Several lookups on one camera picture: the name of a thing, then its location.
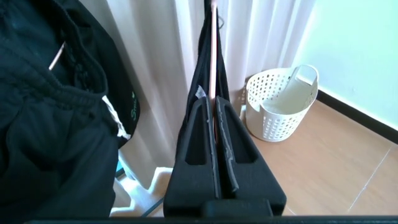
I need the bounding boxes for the pink clothes hanger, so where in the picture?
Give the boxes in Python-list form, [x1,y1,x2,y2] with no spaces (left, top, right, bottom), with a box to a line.
[208,0,219,144]
[48,41,67,71]

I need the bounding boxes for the black shorts with white stripes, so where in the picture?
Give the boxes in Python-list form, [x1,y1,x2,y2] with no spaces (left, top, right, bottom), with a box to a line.
[0,0,141,220]

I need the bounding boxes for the white laundry basket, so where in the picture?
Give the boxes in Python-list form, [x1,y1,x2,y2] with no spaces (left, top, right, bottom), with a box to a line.
[244,64,320,143]

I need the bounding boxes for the black t-shirt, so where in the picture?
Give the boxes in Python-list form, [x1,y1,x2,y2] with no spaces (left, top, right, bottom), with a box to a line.
[175,0,231,157]

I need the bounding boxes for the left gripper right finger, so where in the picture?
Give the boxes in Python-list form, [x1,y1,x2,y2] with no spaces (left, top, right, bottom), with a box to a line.
[214,95,287,216]

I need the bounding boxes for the beige curtain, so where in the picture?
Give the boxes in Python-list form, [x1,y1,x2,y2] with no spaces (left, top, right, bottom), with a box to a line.
[79,0,317,190]

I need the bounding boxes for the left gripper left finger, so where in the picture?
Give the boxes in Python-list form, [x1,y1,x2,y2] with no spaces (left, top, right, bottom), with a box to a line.
[163,95,221,218]

